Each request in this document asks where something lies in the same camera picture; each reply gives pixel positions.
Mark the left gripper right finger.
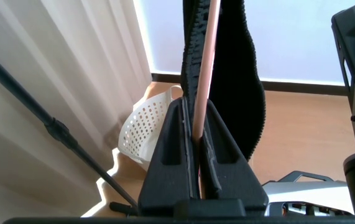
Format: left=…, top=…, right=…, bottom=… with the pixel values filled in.
left=199, top=99, right=270, bottom=218

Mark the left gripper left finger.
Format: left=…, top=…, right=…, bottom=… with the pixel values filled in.
left=138, top=96, right=201, bottom=218

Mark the black garment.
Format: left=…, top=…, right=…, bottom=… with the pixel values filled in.
left=180, top=0, right=267, bottom=161

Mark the pink clothes hanger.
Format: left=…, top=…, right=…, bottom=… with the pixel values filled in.
left=191, top=0, right=221, bottom=144

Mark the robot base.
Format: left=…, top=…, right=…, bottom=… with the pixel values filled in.
left=262, top=0, right=355, bottom=217

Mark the white laundry basket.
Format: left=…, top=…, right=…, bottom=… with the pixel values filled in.
left=117, top=85, right=184, bottom=172

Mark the black clothes rack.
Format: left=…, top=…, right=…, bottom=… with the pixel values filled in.
left=0, top=42, right=139, bottom=217

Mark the beige curtain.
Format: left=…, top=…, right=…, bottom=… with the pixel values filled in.
left=0, top=0, right=153, bottom=218

